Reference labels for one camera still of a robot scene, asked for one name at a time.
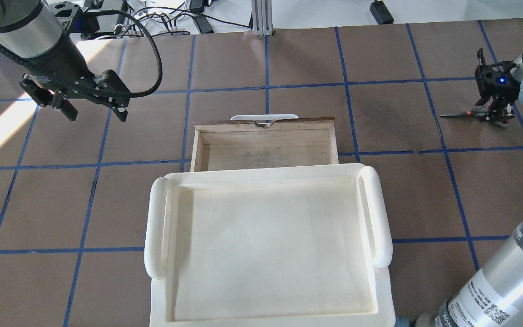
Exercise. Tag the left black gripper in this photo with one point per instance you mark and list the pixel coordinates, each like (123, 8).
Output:
(61, 61)

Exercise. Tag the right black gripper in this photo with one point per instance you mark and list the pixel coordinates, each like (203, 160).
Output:
(505, 92)

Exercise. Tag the black orange scissors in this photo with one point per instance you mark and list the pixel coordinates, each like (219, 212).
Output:
(473, 113)

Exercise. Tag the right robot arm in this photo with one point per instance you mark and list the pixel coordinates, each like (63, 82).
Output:
(493, 297)

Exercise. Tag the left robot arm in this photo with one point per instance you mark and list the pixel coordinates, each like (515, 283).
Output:
(56, 71)

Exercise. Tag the open wooden drawer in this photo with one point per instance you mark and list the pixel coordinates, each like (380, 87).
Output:
(245, 144)

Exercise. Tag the black power adapter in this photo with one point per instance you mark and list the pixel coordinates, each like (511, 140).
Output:
(381, 13)

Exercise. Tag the white plastic tray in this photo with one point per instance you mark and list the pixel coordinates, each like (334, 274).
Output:
(301, 246)

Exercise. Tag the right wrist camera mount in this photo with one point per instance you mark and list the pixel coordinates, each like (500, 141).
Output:
(495, 76)

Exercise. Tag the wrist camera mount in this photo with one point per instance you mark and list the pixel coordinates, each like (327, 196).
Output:
(75, 19)
(495, 76)

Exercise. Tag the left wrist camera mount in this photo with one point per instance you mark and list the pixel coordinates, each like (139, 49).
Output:
(75, 19)

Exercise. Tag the white drawer handle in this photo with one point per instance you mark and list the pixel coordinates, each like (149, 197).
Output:
(263, 117)

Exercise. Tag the aluminium frame post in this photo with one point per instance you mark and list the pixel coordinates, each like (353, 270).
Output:
(262, 24)

